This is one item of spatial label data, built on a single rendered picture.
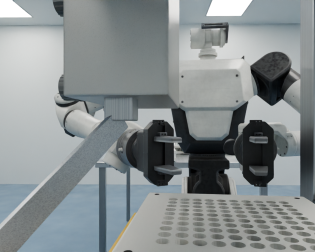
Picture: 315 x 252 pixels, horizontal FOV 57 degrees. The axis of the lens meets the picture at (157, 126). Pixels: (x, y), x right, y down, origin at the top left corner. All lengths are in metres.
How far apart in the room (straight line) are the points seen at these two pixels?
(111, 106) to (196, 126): 0.63
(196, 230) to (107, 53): 0.21
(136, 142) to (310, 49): 0.35
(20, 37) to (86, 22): 5.79
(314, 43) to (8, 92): 5.71
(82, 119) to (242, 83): 0.48
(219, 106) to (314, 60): 0.42
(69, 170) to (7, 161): 5.75
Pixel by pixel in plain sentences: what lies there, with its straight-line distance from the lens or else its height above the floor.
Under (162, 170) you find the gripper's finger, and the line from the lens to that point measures 0.52.
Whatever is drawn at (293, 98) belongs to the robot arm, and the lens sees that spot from 0.97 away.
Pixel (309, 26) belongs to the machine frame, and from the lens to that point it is 0.57.
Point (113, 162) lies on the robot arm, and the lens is 0.70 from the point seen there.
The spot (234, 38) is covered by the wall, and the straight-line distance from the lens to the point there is 5.65.
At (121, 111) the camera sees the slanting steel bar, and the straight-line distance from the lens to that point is 0.30.
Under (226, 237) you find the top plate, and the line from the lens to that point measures 0.31.
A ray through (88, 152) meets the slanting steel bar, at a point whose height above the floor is 1.05.
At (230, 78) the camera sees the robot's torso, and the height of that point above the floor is 1.22.
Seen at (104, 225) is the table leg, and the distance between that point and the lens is 1.97.
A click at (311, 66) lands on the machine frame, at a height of 1.17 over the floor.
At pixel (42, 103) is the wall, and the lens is 5.72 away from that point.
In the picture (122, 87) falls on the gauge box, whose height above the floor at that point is 1.11.
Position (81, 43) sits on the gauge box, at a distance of 0.30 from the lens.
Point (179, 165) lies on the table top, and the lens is 1.83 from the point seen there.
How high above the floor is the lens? 1.07
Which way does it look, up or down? level
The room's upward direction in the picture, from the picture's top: straight up
